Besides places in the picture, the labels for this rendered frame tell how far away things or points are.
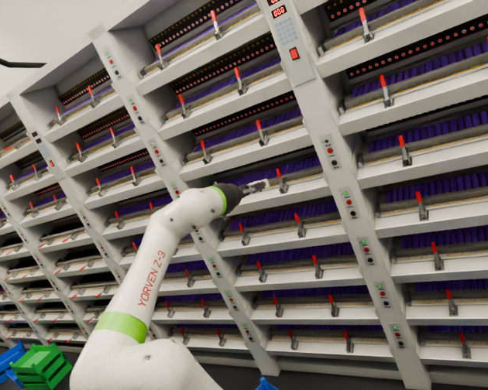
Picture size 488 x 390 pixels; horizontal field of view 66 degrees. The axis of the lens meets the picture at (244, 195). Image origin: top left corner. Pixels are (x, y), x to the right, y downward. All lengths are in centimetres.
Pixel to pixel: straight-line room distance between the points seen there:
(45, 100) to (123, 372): 165
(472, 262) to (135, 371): 107
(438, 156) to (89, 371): 105
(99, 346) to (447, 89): 105
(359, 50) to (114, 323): 94
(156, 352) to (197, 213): 38
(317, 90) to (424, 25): 32
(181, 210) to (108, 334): 34
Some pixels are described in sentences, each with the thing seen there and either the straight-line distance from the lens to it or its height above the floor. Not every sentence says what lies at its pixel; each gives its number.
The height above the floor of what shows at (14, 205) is 123.
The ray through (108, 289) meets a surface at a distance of 250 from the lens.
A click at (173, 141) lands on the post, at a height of 125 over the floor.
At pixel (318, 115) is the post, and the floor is 117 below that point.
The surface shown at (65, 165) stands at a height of 133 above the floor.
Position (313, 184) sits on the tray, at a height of 94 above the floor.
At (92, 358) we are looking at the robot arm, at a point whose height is 99.
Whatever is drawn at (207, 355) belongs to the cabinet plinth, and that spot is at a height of 5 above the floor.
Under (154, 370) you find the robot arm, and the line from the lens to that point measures 75.
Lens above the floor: 136
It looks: 16 degrees down
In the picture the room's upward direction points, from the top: 24 degrees counter-clockwise
